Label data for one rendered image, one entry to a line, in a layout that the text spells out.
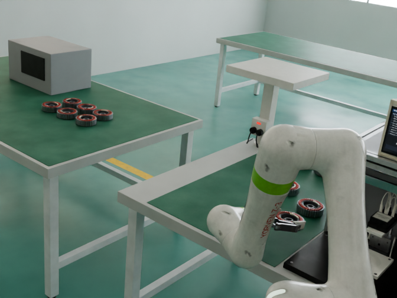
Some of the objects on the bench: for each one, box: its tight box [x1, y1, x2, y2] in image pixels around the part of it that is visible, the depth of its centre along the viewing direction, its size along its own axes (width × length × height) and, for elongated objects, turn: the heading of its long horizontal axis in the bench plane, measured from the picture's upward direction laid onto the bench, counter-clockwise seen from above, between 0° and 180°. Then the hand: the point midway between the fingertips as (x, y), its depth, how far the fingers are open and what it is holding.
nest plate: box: [369, 249, 394, 280], centre depth 190 cm, size 15×15×1 cm
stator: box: [287, 182, 300, 196], centre depth 240 cm, size 11×11×4 cm
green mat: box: [147, 154, 327, 267], centre depth 237 cm, size 94×61×1 cm, turn 128°
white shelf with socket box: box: [226, 57, 330, 148], centre depth 269 cm, size 35×37×46 cm
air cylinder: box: [369, 232, 396, 253], centre depth 200 cm, size 5×8×6 cm
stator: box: [296, 198, 324, 218], centre depth 224 cm, size 11×11×4 cm
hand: (288, 218), depth 200 cm, fingers closed on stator, 11 cm apart
